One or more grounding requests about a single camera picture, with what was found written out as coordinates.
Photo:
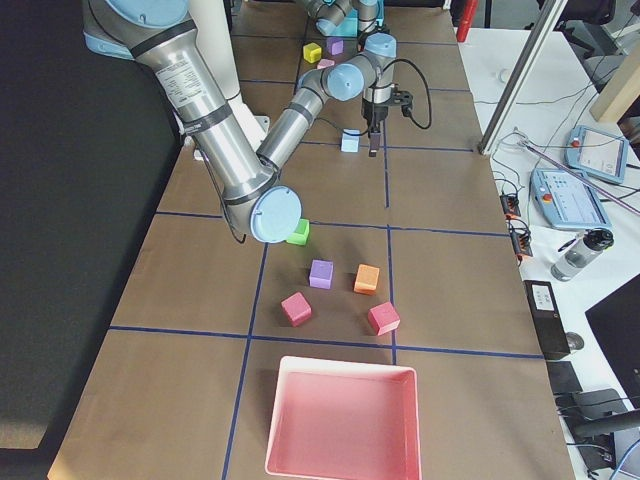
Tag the orange foam cube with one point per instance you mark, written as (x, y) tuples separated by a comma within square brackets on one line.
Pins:
[(366, 280)]

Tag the light blue foam cube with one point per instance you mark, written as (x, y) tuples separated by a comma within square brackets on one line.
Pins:
[(350, 141)]

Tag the purple foam cube near tray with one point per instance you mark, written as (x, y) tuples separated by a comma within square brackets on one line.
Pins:
[(334, 46)]

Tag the clear water bottle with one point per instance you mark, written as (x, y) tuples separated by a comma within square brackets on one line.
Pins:
[(580, 252)]

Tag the pink plastic tray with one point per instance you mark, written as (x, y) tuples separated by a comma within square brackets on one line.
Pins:
[(344, 420)]

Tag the metal rod stand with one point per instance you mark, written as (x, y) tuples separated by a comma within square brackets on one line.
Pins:
[(526, 144)]

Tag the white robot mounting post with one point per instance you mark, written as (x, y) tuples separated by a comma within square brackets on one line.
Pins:
[(214, 44)]

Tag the blue teach pendant far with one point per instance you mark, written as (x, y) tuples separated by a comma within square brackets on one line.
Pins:
[(597, 153)]

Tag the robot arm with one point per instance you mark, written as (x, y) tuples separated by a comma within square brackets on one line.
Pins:
[(186, 44), (344, 17)]

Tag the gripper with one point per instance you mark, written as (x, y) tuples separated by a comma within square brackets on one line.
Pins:
[(374, 114)]

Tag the dark pink foam cube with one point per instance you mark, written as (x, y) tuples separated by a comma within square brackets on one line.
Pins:
[(296, 309)]

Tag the red cylinder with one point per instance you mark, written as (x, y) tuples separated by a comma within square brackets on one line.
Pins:
[(466, 20)]

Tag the blue teach pendant near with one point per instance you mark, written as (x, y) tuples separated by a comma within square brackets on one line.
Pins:
[(565, 202)]

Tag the green foam cube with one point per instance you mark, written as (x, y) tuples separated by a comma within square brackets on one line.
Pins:
[(301, 233)]

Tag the teal plastic tray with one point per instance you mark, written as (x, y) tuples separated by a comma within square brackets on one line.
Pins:
[(348, 28)]

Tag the black box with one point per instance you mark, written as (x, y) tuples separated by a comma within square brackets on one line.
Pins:
[(546, 319)]

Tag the light pink foam cube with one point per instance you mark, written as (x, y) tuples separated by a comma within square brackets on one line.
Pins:
[(325, 63)]

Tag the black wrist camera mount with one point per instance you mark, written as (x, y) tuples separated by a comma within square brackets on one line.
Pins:
[(404, 101)]

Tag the aluminium frame post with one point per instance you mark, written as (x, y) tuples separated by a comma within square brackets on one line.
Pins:
[(543, 27)]

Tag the yellow foam cube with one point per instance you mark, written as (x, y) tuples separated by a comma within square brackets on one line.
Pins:
[(312, 52)]

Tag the blue teach pendant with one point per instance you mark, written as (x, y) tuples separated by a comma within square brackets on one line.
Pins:
[(597, 153), (565, 202)]

